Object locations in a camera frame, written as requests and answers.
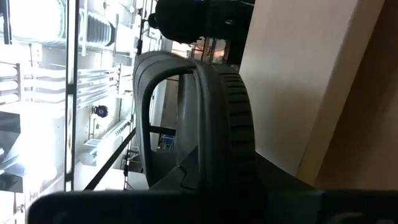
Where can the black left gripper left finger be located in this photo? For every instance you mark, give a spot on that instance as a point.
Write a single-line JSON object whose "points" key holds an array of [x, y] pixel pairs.
{"points": [[124, 208]]}

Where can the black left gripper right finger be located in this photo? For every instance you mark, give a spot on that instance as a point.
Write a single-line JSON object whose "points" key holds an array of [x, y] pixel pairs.
{"points": [[326, 208]]}

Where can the dark grey rubber slide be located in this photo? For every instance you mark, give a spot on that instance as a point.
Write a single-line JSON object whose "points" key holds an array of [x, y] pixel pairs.
{"points": [[214, 109]]}

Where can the black ceiling speaker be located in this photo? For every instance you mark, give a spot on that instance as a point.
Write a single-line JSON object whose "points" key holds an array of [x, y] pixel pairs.
{"points": [[100, 111]]}

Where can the person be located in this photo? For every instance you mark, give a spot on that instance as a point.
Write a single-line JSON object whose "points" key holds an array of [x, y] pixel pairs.
{"points": [[180, 21]]}

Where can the black aluminium table frame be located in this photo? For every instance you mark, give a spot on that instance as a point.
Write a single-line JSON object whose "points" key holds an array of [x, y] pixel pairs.
{"points": [[71, 89]]}

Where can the wooden shelf black metal frame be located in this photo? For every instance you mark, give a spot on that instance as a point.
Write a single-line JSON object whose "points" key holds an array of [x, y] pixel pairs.
{"points": [[280, 77]]}

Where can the silver ceiling air duct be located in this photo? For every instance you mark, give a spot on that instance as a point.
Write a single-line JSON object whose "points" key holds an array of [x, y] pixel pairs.
{"points": [[99, 29]]}

